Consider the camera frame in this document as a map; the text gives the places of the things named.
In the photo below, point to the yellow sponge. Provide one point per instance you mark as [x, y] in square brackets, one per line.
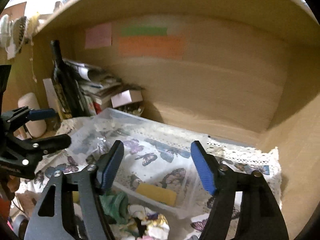
[165, 196]

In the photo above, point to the green sticky note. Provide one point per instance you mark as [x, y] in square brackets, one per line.
[143, 31]

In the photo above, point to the clear plastic storage box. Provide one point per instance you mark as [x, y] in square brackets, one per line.
[154, 154]

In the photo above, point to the cream roller with handle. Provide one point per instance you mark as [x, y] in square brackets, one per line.
[34, 126]

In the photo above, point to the stack of papers and magazines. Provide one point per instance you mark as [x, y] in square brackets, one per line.
[95, 85]

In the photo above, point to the dark wine bottle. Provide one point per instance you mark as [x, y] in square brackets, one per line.
[65, 85]

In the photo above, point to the white card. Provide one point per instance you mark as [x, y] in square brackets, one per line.
[126, 97]

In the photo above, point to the orange sticky note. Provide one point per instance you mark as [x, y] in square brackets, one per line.
[164, 47]

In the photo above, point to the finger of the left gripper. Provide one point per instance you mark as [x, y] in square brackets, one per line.
[43, 146]
[40, 114]

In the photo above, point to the pink sticky note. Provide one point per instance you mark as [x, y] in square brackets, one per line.
[98, 36]

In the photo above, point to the floral fabric piece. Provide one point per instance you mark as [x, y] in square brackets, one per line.
[142, 223]

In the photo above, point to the butterfly print tablecloth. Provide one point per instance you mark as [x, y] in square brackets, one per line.
[239, 158]

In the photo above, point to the green fabric piece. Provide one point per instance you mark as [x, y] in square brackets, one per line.
[114, 206]

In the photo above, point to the wooden shelf unit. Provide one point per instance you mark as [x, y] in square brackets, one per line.
[249, 73]

